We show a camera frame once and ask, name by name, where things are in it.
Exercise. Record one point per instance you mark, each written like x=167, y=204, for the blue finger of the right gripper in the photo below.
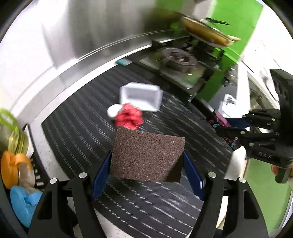
x=237, y=137
x=262, y=118

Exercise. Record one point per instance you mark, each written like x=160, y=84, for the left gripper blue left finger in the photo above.
x=101, y=178

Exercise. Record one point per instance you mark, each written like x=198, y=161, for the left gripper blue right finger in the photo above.
x=194, y=176

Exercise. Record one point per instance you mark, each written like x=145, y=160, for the brown sanding sponge block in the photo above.
x=145, y=156

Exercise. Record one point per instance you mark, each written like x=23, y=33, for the red paper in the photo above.
x=129, y=117

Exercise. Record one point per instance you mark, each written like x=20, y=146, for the black striped counter mat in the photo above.
x=81, y=134

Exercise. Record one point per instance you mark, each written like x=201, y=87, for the white foam cup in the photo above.
x=113, y=111

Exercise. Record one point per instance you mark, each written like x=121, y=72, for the blue lidded container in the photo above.
x=24, y=202

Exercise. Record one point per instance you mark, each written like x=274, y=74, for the orange lidded bottle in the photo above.
x=16, y=170

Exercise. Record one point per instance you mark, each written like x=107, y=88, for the white foam tray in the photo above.
x=145, y=97

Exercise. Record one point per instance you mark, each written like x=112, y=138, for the green lidded oil jug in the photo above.
x=13, y=138

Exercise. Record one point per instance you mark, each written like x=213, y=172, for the gas stove top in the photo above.
x=184, y=67

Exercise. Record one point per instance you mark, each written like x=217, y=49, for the frying pan with lid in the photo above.
x=209, y=35

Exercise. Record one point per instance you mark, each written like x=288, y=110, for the teal sponge piece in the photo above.
x=124, y=62

